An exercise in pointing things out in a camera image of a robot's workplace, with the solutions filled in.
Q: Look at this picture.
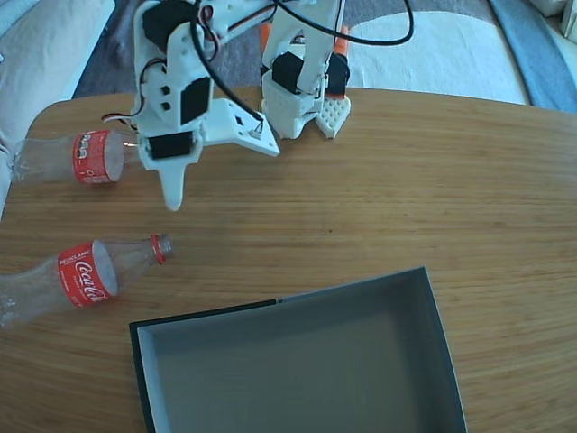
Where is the white cloth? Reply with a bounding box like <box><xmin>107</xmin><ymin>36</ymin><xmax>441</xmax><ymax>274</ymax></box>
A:
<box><xmin>349</xmin><ymin>11</ymin><xmax>528</xmax><ymax>107</ymax></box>

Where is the white cushion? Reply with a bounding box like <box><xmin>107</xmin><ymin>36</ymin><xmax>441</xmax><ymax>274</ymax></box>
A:
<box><xmin>0</xmin><ymin>0</ymin><xmax>116</xmax><ymax>217</ymax></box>

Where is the clear bottle Coca-Cola red label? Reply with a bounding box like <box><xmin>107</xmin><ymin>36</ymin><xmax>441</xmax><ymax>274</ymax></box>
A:
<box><xmin>0</xmin><ymin>232</ymin><xmax>175</xmax><ymax>328</ymax></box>

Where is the blue cloth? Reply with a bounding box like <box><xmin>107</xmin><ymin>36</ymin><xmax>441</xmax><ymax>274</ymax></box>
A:
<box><xmin>489</xmin><ymin>0</ymin><xmax>577</xmax><ymax>114</ymax></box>

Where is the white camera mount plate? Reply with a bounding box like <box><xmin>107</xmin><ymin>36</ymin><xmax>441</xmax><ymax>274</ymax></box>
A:
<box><xmin>200</xmin><ymin>97</ymin><xmax>281</xmax><ymax>158</ymax></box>

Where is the clear bottle barcode red label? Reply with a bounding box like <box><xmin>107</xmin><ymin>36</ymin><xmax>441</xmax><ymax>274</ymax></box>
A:
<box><xmin>6</xmin><ymin>129</ymin><xmax>143</xmax><ymax>186</ymax></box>

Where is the grey textured rug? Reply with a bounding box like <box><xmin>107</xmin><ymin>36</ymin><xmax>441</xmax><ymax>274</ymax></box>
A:
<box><xmin>71</xmin><ymin>0</ymin><xmax>528</xmax><ymax>100</ymax></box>

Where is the black camera cable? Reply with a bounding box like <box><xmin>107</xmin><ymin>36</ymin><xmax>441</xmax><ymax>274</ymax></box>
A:
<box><xmin>188</xmin><ymin>0</ymin><xmax>416</xmax><ymax>124</ymax></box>

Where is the grey cardboard box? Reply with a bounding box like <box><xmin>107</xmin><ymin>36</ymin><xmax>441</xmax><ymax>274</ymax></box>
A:
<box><xmin>129</xmin><ymin>265</ymin><xmax>470</xmax><ymax>433</ymax></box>

